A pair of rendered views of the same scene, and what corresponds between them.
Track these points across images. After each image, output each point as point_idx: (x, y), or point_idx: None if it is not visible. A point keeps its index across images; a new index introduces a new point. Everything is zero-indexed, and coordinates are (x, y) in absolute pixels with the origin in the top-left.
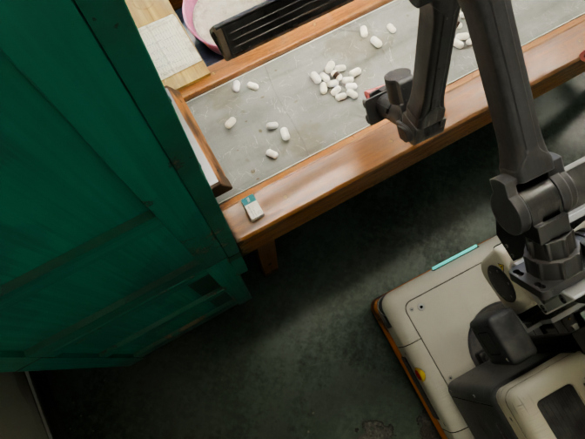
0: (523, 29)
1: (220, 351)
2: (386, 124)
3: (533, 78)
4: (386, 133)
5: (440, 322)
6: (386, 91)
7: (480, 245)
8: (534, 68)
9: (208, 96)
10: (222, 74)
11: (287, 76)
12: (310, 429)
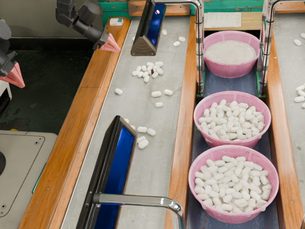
0: (92, 171)
1: None
2: (104, 73)
3: (56, 146)
4: (100, 71)
5: (21, 146)
6: (102, 33)
7: (31, 194)
8: (60, 151)
9: (186, 32)
10: (190, 33)
11: (171, 57)
12: (48, 116)
